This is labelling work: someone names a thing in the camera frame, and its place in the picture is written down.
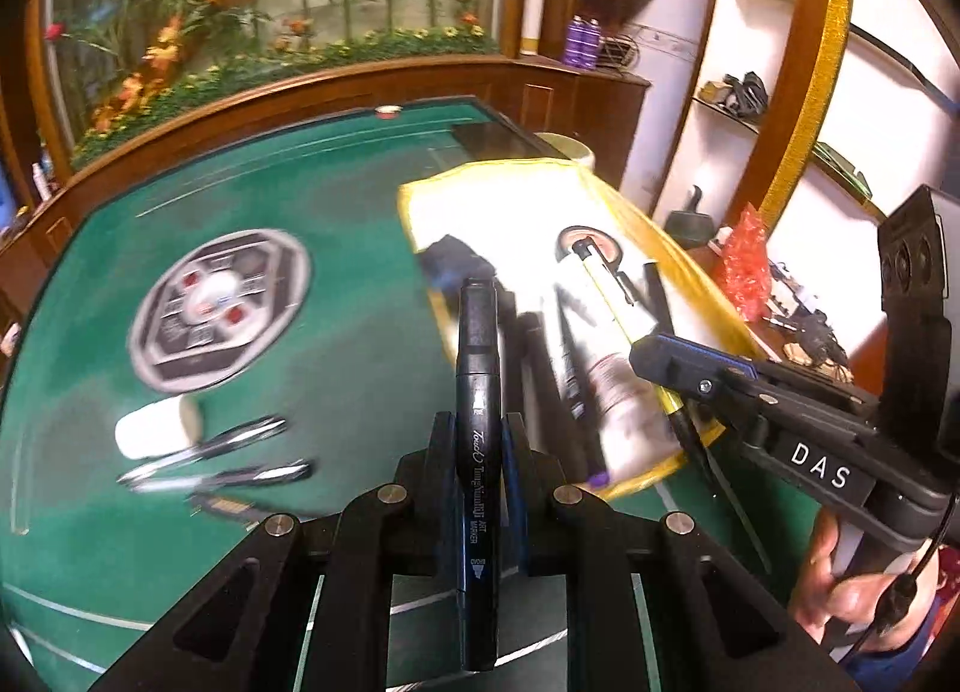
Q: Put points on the person's right hand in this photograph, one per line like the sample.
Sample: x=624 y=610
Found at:
x=847 y=609

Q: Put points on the bunch of dark keys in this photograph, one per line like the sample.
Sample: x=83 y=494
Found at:
x=810 y=332

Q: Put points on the black yellow utility knife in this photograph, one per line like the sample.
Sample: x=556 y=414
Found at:
x=225 y=506

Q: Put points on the red white chip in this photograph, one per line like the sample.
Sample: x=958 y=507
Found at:
x=386 y=112

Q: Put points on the purple bottle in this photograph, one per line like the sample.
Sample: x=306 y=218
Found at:
x=576 y=41
x=592 y=43

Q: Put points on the white pen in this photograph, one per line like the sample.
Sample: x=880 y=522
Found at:
x=615 y=362

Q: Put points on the white bottle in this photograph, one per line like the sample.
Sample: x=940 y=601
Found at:
x=41 y=182

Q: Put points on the white eraser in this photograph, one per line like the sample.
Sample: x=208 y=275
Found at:
x=157 y=426

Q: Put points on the arched shelf unit gold trim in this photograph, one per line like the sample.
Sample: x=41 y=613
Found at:
x=817 y=100

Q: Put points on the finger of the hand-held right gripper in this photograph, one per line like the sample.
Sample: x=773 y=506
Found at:
x=682 y=366

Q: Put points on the dark blue black block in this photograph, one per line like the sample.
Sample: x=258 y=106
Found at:
x=457 y=257

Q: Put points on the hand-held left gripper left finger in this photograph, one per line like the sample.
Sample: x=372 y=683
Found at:
x=446 y=512

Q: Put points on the wooden display cabinet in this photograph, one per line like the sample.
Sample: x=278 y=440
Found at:
x=300 y=81

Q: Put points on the person's right forearm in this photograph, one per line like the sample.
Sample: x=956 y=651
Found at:
x=934 y=624

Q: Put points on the yellow padded envelope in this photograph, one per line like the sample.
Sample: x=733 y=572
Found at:
x=510 y=212

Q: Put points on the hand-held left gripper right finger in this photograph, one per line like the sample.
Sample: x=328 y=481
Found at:
x=514 y=497

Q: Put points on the black tape roll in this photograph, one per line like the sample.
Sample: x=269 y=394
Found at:
x=589 y=242

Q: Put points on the silver black ballpoint pen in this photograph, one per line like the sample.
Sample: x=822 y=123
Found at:
x=232 y=478
x=210 y=446

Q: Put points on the red plastic bag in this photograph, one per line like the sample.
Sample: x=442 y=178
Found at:
x=742 y=265

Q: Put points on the dark items on shelf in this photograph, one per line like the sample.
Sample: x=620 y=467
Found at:
x=739 y=96

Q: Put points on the round table control panel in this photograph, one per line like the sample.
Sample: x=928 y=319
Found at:
x=217 y=310

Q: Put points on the black kettle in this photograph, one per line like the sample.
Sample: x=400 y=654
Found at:
x=690 y=223

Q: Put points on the thick black marker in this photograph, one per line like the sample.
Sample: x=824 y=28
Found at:
x=478 y=400

